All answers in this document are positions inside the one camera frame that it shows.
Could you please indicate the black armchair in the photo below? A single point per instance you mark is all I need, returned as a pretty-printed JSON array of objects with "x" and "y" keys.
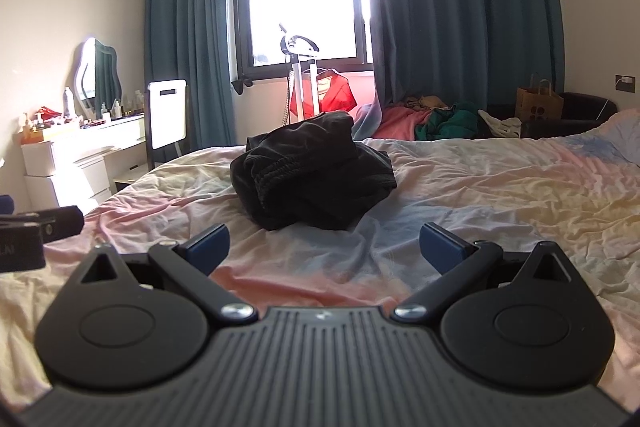
[{"x": 581, "y": 112}]

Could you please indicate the right teal curtain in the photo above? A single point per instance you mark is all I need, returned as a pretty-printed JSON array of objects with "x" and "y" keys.
[{"x": 479, "y": 51}]

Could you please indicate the teal curtain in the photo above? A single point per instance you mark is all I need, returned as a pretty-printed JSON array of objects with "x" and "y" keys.
[
  {"x": 479, "y": 51},
  {"x": 188, "y": 39}
]

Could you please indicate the green garment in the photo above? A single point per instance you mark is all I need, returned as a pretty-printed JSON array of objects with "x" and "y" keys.
[{"x": 459, "y": 121}]

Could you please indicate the brown paper bag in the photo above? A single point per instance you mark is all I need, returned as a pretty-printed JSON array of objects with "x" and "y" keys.
[{"x": 538, "y": 103}]

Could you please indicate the left teal curtain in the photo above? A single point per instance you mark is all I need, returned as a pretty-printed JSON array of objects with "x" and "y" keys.
[{"x": 188, "y": 39}]

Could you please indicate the wall socket plate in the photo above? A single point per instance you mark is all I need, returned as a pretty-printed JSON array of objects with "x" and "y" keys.
[{"x": 625, "y": 83}]

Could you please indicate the wavy vanity mirror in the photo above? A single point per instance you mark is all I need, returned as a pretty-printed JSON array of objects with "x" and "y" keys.
[{"x": 96, "y": 81}]

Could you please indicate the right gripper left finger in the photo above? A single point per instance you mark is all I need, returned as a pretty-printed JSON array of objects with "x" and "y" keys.
[{"x": 187, "y": 266}]

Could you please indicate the pink cloth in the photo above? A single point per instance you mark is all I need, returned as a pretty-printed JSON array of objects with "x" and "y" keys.
[{"x": 400, "y": 122}]

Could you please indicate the white vanity dresser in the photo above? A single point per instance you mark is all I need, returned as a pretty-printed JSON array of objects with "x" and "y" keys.
[{"x": 83, "y": 167}]

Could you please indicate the white cloth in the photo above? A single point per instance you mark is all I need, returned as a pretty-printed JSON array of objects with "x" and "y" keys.
[{"x": 506, "y": 128}]

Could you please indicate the white garment steamer stand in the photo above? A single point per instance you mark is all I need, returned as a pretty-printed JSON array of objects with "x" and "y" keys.
[{"x": 300, "y": 51}]

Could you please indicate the white back chair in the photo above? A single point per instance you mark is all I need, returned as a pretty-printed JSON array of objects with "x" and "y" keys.
[{"x": 164, "y": 116}]

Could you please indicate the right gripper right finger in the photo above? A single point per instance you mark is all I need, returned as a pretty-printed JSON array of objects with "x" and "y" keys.
[{"x": 464, "y": 268}]

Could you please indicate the black pants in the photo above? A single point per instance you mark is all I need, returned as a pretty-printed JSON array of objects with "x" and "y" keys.
[{"x": 311, "y": 172}]

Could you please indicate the red bag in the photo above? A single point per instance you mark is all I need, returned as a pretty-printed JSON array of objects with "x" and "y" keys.
[{"x": 333, "y": 93}]

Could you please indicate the light blue cloth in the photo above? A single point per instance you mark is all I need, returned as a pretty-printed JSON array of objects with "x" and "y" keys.
[{"x": 367, "y": 121}]

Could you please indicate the pastel bed sheet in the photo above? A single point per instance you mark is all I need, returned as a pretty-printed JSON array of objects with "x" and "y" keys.
[{"x": 581, "y": 192}]

